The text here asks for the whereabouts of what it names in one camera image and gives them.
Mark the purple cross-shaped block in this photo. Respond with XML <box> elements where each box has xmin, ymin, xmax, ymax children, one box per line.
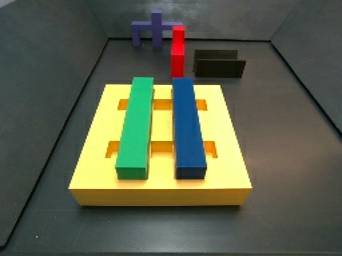
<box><xmin>131</xmin><ymin>9</ymin><xmax>183</xmax><ymax>48</ymax></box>

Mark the yellow slotted board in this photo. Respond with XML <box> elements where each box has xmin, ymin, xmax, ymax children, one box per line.
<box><xmin>70</xmin><ymin>84</ymin><xmax>253</xmax><ymax>206</ymax></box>

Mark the green long bar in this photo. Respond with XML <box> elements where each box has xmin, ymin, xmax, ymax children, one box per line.
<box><xmin>115</xmin><ymin>77</ymin><xmax>154</xmax><ymax>180</ymax></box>

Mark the blue long bar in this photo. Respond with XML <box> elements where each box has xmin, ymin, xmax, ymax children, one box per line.
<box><xmin>172</xmin><ymin>78</ymin><xmax>207</xmax><ymax>179</ymax></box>

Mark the red U-shaped block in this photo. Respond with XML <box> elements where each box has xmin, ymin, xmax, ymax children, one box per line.
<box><xmin>171</xmin><ymin>26</ymin><xmax>186</xmax><ymax>78</ymax></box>

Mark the black metal bracket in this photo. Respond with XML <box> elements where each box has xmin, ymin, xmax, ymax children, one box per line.
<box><xmin>194</xmin><ymin>50</ymin><xmax>246</xmax><ymax>78</ymax></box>

